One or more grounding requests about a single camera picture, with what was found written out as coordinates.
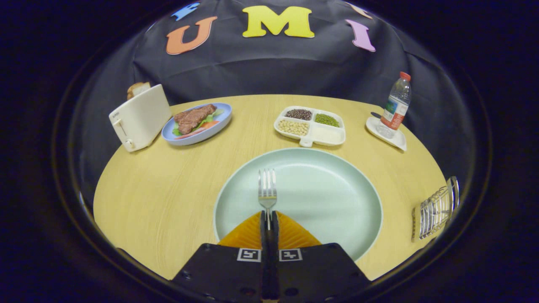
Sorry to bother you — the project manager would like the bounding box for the white toaster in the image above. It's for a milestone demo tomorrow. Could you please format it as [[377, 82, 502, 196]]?
[[109, 84, 172, 152]]

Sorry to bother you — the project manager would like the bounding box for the light green plate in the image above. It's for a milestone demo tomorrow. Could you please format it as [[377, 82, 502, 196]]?
[[213, 147, 384, 262]]

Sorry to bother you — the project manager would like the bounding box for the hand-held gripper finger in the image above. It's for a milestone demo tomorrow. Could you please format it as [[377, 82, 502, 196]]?
[[269, 210, 372, 303], [171, 210, 270, 303]]

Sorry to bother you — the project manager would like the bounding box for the fork with wooden handle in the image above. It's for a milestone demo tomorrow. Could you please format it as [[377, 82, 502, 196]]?
[[258, 169, 278, 230]]

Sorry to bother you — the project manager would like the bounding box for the green lettuce leaf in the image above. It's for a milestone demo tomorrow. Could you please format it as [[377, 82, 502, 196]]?
[[172, 109, 226, 137]]

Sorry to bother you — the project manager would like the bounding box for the brown steak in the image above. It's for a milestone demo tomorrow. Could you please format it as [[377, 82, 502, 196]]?
[[174, 104, 218, 135]]

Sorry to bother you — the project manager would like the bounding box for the blue plate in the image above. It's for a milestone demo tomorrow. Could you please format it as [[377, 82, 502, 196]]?
[[162, 102, 233, 146]]

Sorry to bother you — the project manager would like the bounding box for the black backdrop cloth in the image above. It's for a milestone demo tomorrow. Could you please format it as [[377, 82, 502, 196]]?
[[69, 0, 476, 198]]

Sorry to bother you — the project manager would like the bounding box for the green beans pile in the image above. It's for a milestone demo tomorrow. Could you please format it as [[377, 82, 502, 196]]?
[[314, 113, 340, 128]]

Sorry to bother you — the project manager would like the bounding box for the white square coaster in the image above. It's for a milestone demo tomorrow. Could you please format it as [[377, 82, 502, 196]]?
[[366, 116, 408, 152]]

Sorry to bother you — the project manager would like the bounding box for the dark red beans pile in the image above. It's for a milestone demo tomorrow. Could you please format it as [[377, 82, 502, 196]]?
[[285, 109, 313, 121]]

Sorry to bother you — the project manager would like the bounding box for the yellow soybeans pile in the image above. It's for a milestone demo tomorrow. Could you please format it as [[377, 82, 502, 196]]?
[[278, 120, 310, 137]]

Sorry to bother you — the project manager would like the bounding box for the white divided tray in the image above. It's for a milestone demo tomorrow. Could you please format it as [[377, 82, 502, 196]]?
[[274, 106, 347, 148]]

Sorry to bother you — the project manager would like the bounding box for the metal wire basket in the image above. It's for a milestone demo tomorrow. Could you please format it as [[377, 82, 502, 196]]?
[[411, 176, 460, 243]]

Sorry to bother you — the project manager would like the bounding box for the clear bottle with red cap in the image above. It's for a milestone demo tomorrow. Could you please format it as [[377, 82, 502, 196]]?
[[376, 71, 412, 139]]

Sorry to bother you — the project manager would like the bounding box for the toasted bread slice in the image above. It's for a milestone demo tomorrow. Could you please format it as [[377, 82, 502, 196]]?
[[127, 82, 151, 101]]

